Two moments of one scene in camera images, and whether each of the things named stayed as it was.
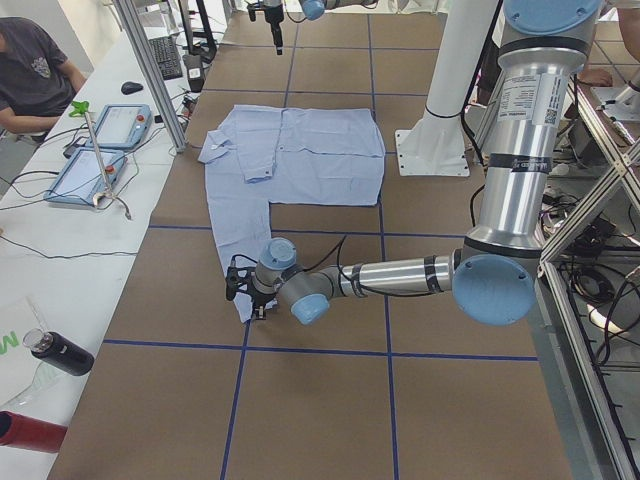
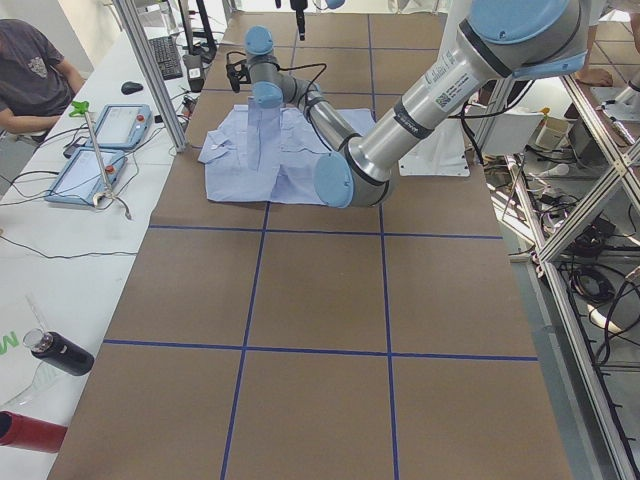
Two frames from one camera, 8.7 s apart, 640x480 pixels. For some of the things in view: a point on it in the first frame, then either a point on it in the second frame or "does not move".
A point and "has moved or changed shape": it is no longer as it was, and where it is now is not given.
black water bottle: [59, 352] does not move
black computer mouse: [130, 87] does not move
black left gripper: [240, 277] -> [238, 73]
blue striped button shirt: [284, 155] has moved or changed shape
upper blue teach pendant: [121, 126] does not move
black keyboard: [169, 57] does not move
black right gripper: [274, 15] -> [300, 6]
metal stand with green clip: [81, 110] does not move
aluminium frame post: [155, 81] does not move
